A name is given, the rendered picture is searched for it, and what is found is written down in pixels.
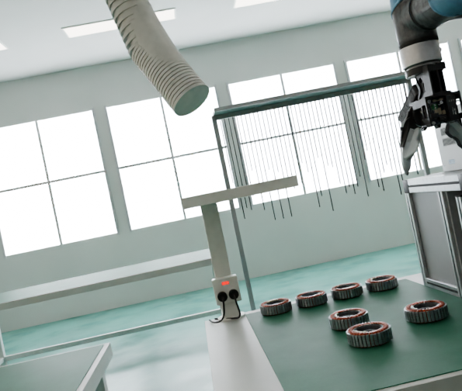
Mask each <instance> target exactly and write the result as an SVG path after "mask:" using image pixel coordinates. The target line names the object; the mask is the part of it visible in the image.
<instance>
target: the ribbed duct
mask: <svg viewBox="0 0 462 391"><path fill-rule="evenodd" d="M105 1H106V4H107V5H108V8H109V11H110V12H111V16H112V17H113V19H114V22H115V24H116V27H117V29H118V30H119V31H120V35H121V37H122V38H123V42H124V43H125V46H126V48H127V50H128V54H129V55H130V57H132V60H133V62H134V63H135V64H136V65H137V67H138V68H139V69H140V71H141V72H142V73H143V75H144V76H145V77H146V78H147V79H148V80H149V81H150V83H151V84H152V85H153V87H154V88H155V89H156V91H157V92H158V93H159V95H160V96H161V97H162V98H163V99H164V100H165V101H166V103H167V104H168V105H169V107H170V108H171V109H172V111H173V112H174V113H175V114H176V115H177V116H186V115H189V114H190V113H192V112H194V111H196V110H197V109H198V108H199V107H201V106H202V104H203V103H204V102H205V101H206V99H207V97H208V95H209V92H210V90H209V88H208V86H207V85H206V84H205V83H204V81H203V80H202V79H201V78H200V76H199V75H198V74H197V73H196V72H195V71H194V70H193V69H192V68H191V66H190V65H189V64H188V63H187V62H186V60H185V59H184V58H183V56H182V55H181V53H180V52H179V51H178V49H177V48H176V46H175V44H174V43H173V42H172V40H171V39H170V37H169V36H168V34H167V33H166V31H165V29H164V27H163V26H162V24H161V23H160V21H159V19H158V17H157V16H156V14H155V11H154V10H153V8H152V6H151V3H150V1H149V0H105Z"/></svg>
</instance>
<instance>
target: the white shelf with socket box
mask: <svg viewBox="0 0 462 391"><path fill-rule="evenodd" d="M298 185H299V184H298V180H297V176H296V175H292V176H289V177H285V178H278V179H273V180H269V181H265V182H259V183H255V184H251V185H243V186H239V187H235V188H232V189H225V190H220V191H216V192H209V193H206V194H202V195H195V196H190V197H186V198H182V199H181V201H182V208H183V209H190V208H193V207H198V206H200V208H201V213H202V217H203V224H204V227H205V231H206V235H207V243H208V247H209V250H210V257H211V261H212V265H213V270H214V276H215V279H212V280H211V281H212V285H213V289H214V295H215V299H216V304H217V305H218V306H219V305H221V310H222V314H223V315H222V316H220V317H218V318H214V319H215V320H218V321H216V322H214V321H212V320H211V319H209V321H210V322H211V323H213V324H217V323H220V322H227V321H232V320H237V319H240V318H242V317H244V316H245V312H241V311H240V308H239V306H238V301H241V292H240V289H239V284H238V277H237V275H236V274H234V275H232V274H231V268H230V264H229V260H228V253H227V248H226V245H225V241H224V234H223V230H222V226H221V219H220V215H219V211H218V207H217V202H223V201H228V200H232V199H238V198H242V197H246V196H253V195H258V194H261V193H265V192H272V191H276V190H280V189H287V188H291V187H295V186H298Z"/></svg>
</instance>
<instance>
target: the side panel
mask: <svg viewBox="0 0 462 391"><path fill-rule="evenodd" d="M405 197H406V201H407V205H408V212H409V216H410V220H411V224H412V231H413V235H414V239H415V246H416V250H417V254H418V258H419V265H420V268H421V273H422V280H423V284H424V285H426V286H428V287H431V288H434V289H438V290H440V291H443V292H446V293H449V294H451V295H454V296H458V297H460V298H462V272H461V268H460V261H459V257H458V253H457V246H456V242H455V238H454V234H453V228H452V223H451V219H450V212H449V208H448V204H447V200H446V193H445V192H415V193H405Z"/></svg>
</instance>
